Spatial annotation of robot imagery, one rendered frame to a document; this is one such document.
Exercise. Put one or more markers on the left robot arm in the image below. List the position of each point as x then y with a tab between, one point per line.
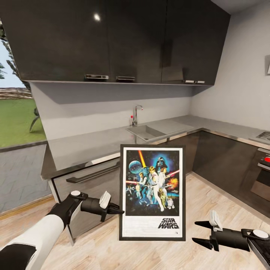
29	250

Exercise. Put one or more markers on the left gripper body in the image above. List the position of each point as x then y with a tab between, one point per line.
95	208

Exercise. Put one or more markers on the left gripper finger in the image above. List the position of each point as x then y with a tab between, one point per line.
113	210
114	205

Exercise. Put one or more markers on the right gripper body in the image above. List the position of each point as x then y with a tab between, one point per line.
225	238

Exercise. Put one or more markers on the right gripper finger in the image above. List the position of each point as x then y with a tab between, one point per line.
208	243
205	224

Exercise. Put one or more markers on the poster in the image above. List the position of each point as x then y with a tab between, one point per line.
152	192

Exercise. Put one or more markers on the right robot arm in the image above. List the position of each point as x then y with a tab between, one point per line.
258	240

